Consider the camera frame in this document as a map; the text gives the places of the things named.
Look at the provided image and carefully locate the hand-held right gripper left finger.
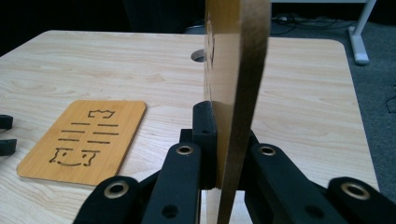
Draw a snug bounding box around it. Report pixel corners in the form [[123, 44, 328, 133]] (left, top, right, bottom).
[[179, 100, 219, 190]]

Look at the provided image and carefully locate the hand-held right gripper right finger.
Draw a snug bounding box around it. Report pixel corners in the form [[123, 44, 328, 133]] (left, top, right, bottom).
[[247, 130, 260, 150]]

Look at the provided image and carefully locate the wooden board with cutouts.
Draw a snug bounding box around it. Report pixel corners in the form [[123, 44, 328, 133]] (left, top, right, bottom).
[[16, 99, 148, 187], [203, 0, 272, 224]]

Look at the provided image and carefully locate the white metal stand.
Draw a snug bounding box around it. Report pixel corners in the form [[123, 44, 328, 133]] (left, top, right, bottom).
[[270, 0, 378, 66]]

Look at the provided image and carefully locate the grey table cable grommet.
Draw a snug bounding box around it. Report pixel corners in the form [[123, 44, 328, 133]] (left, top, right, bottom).
[[190, 48, 206, 63]]

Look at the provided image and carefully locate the black floor cable tangle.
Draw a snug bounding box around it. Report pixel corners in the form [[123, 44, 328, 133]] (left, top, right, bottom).
[[270, 13, 354, 36]]

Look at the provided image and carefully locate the thin black floor cable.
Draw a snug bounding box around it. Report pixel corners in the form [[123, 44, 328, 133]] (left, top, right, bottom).
[[385, 94, 396, 115]]

